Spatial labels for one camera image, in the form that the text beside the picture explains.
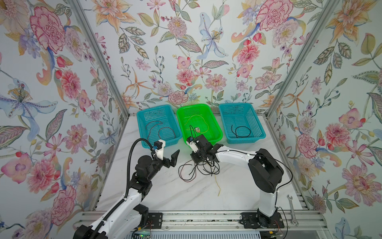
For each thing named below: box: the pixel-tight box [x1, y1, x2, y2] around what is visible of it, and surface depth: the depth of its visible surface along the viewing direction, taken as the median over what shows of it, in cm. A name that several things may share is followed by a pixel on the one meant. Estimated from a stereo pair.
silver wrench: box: [286, 194, 299, 227], surface depth 79 cm
